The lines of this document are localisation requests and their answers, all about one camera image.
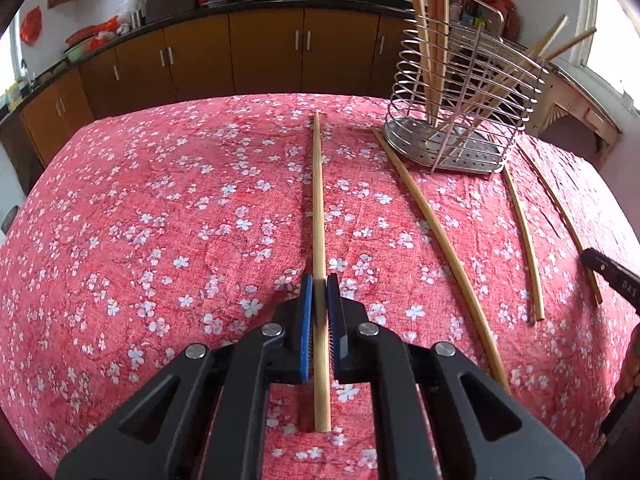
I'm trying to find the metal wire utensil holder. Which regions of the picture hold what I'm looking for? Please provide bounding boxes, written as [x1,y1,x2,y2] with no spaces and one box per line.
[383,17,542,174]

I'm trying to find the red floral tablecloth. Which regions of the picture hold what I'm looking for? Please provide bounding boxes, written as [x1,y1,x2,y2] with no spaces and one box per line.
[1,94,639,474]

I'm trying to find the chopstick bundle in holder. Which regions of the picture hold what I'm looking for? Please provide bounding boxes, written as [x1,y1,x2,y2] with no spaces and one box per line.
[411,0,449,127]
[463,14,597,132]

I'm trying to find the green bowl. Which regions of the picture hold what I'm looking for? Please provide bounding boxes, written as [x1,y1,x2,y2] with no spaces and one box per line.
[65,37,108,63]

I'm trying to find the chopstick bundle in holder left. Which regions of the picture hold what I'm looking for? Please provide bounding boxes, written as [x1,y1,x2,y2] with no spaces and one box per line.
[411,0,449,127]

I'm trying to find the lower wooden kitchen cabinets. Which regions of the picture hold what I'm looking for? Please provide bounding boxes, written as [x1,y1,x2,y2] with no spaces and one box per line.
[1,8,409,192]

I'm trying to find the chopstick bundle in holder right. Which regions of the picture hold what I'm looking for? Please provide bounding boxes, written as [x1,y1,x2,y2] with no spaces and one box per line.
[463,14,597,132]

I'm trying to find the far right chopstick on cloth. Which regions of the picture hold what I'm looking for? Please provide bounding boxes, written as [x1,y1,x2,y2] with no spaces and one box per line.
[516,145,603,306]

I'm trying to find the long bamboo chopstick on cloth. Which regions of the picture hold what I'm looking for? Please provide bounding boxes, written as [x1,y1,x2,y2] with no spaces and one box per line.
[370,127,511,392]

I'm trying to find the short bamboo chopstick on cloth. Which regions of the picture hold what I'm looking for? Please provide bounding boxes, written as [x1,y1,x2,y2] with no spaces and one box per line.
[502,165,544,322]

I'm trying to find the person's right hand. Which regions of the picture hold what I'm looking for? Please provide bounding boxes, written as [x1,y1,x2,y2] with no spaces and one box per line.
[614,324,640,400]

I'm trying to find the beige wooden side table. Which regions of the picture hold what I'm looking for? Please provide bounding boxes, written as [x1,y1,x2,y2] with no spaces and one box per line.
[526,64,622,169]

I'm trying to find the red plastic bag on wall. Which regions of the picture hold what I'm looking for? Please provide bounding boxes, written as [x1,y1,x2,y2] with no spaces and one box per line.
[20,6,42,47]

